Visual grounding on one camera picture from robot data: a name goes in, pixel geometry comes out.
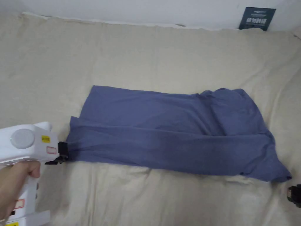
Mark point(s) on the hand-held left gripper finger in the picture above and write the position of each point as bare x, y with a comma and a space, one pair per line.
56, 161

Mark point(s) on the person's left hand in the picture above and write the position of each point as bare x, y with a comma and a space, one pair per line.
14, 181

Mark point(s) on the bed with beige sheet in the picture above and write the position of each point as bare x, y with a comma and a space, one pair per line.
150, 54

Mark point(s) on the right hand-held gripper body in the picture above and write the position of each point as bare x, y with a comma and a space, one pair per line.
295, 193

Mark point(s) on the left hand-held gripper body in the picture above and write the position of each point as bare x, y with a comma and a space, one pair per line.
28, 146

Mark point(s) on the dark blue shirt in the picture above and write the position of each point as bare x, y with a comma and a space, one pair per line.
169, 134

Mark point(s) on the dark blue printed card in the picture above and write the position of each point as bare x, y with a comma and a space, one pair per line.
256, 19

